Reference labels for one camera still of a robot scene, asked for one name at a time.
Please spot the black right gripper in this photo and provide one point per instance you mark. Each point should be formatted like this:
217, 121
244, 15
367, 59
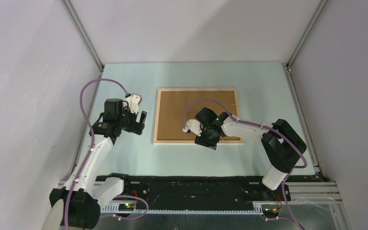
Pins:
201, 140

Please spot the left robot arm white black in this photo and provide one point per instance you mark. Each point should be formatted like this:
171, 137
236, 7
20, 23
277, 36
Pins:
88, 171

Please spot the left aluminium corner rail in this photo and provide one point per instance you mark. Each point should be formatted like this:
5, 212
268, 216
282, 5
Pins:
77, 22

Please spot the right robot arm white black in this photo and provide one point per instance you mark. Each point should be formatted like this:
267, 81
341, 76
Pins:
282, 145

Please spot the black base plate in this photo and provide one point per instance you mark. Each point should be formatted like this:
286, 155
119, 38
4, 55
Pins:
199, 193

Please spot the front aluminium rail frame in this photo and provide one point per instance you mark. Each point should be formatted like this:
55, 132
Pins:
303, 190

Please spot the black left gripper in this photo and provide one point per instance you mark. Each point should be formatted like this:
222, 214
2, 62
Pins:
135, 127

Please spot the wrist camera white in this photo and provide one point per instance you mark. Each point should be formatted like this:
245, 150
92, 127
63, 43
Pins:
133, 100
193, 126

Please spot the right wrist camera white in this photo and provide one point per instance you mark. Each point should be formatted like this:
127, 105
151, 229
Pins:
193, 126

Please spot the right aluminium corner rail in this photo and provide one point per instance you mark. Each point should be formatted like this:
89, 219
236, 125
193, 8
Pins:
307, 32

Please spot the light wooden picture frame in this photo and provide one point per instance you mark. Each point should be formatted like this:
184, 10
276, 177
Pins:
158, 120

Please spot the aluminium corner rail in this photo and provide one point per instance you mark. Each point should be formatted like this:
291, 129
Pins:
77, 22
307, 32

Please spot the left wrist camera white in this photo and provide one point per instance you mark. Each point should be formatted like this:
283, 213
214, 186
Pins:
133, 100

